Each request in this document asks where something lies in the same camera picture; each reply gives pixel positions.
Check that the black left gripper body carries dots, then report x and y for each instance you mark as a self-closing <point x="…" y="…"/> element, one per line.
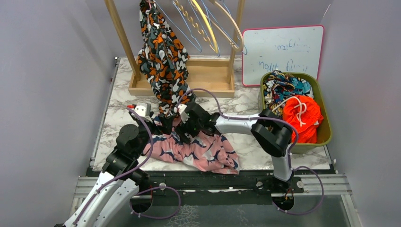
<point x="156" y="129"/>

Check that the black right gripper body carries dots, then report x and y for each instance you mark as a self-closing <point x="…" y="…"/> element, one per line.
<point x="192" y="128"/>

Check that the pink patterned garment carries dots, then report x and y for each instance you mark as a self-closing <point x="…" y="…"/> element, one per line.
<point x="205" y="153"/>

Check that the colourful patterned shorts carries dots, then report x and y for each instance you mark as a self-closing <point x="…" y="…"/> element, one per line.
<point x="279" y="86"/>

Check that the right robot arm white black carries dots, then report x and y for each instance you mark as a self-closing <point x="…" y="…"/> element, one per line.
<point x="273" y="134"/>

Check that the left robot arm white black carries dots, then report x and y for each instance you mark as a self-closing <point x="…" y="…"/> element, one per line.
<point x="121" y="176"/>

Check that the wavy wooden hanger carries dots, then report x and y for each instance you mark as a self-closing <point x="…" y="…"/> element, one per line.
<point x="184" y="12"/>

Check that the wooden clothes rack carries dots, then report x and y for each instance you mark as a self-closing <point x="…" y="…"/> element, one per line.
<point x="213" y="74"/>

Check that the camouflage orange black garment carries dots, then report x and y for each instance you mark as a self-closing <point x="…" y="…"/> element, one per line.
<point x="162" y="60"/>

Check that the olive green plastic basket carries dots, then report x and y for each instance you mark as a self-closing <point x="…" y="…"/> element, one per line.
<point x="324" y="129"/>

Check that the pink framed whiteboard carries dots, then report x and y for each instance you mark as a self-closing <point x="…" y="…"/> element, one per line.
<point x="290" y="49"/>

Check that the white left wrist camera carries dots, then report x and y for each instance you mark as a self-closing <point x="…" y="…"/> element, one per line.
<point x="143" y="110"/>

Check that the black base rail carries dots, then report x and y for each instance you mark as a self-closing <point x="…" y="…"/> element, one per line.
<point x="169" y="188"/>

